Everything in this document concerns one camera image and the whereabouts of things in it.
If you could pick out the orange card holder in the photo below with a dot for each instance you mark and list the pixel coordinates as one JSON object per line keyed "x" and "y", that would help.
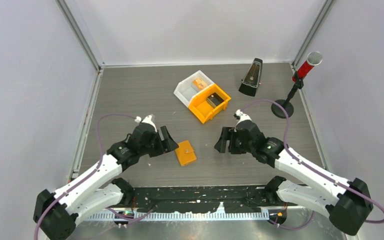
{"x": 185, "y": 153}

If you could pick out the black metronome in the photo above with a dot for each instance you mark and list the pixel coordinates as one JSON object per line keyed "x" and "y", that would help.
{"x": 252, "y": 80}

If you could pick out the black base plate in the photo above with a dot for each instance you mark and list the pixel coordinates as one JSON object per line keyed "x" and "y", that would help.
{"x": 200, "y": 199}

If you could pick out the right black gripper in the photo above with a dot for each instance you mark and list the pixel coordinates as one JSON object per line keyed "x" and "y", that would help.
{"x": 227, "y": 133}

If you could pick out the white toothed rail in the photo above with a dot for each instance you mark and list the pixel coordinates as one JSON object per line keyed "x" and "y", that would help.
{"x": 218, "y": 215}

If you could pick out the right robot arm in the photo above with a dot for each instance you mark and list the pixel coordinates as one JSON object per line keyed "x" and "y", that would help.
{"x": 340, "y": 200}

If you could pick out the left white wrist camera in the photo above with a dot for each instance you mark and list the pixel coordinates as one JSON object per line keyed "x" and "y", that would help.
{"x": 149, "y": 119}

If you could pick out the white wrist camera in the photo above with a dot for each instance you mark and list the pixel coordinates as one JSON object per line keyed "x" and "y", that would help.
{"x": 149, "y": 119}
{"x": 240, "y": 117}

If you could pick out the black cards in yellow bin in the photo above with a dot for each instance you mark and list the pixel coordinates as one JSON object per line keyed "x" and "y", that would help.
{"x": 214, "y": 100}

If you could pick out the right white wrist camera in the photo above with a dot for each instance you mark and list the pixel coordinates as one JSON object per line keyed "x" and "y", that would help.
{"x": 240, "y": 117}

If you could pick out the red microphone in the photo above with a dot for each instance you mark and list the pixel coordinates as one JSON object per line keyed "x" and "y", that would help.
{"x": 313, "y": 59}

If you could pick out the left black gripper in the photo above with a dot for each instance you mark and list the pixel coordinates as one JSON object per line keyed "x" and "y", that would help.
{"x": 167, "y": 144}

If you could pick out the black microphone stand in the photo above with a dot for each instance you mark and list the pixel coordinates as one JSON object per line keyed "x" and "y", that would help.
{"x": 285, "y": 103}

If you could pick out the white plastic bin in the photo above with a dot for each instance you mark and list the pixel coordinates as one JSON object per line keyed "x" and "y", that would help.
{"x": 186, "y": 90}

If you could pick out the yellow plastic bin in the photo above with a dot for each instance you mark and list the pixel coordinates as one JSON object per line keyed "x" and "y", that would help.
{"x": 202, "y": 110}

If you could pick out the orange box in white bin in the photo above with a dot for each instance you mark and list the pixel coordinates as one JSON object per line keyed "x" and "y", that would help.
{"x": 198, "y": 84}

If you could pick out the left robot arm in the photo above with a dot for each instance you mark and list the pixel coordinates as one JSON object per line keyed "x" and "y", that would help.
{"x": 58, "y": 213}

